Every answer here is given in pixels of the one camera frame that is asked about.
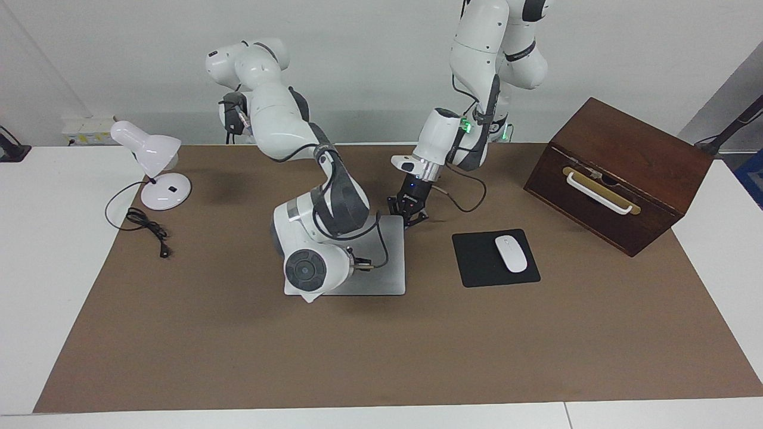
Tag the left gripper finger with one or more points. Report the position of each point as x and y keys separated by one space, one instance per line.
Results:
x=418 y=215
x=394 y=207

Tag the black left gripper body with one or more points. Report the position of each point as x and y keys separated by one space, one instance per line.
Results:
x=414 y=190

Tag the grey aluminium laptop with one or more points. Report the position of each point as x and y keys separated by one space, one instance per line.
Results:
x=387 y=268

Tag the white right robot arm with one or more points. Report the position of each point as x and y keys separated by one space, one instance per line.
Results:
x=274 y=119

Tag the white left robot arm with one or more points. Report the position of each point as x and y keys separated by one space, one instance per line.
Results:
x=477 y=42

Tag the black mouse pad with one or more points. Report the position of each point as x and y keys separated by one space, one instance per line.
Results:
x=474 y=262

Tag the white computer mouse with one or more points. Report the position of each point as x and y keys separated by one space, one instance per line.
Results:
x=511 y=254

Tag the brown table mat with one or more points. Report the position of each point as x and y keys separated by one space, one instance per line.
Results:
x=357 y=357

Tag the dark brown wooden box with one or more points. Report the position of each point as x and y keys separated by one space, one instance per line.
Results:
x=632 y=143

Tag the white desk lamp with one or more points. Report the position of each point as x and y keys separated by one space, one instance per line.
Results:
x=155 y=152

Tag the black tripod leg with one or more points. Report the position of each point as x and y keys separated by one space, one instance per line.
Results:
x=730 y=131

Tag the blue crate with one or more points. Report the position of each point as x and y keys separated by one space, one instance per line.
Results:
x=752 y=179

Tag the black stand base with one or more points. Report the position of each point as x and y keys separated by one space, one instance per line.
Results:
x=12 y=152

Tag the white wall power strip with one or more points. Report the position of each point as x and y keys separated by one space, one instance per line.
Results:
x=89 y=131

